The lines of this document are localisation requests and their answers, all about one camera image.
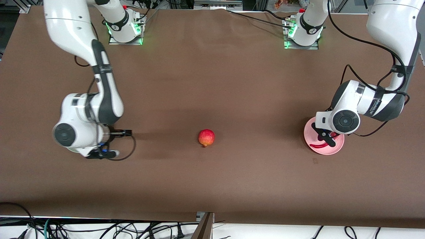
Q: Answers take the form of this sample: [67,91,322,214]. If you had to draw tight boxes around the red chili pepper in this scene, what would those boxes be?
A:
[309,132,340,149]

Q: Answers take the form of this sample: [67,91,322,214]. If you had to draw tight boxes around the red pomegranate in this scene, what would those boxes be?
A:
[198,129,215,148]

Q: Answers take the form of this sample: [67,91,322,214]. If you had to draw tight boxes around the pink plate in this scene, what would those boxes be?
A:
[303,117,345,155]

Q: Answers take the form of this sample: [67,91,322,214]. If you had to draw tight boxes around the table cover sheet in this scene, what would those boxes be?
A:
[0,6,425,229]

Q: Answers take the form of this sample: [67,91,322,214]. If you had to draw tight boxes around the black looped cable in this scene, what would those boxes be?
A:
[0,202,38,239]

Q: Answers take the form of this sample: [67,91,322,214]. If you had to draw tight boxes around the black cable across cover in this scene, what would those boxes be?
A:
[226,9,295,28]

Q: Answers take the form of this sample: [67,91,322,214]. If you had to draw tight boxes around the aluminium profile post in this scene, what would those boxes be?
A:
[191,212,215,239]

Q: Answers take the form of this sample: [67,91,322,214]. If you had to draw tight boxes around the grey metal frame bar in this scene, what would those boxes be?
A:
[194,0,243,11]

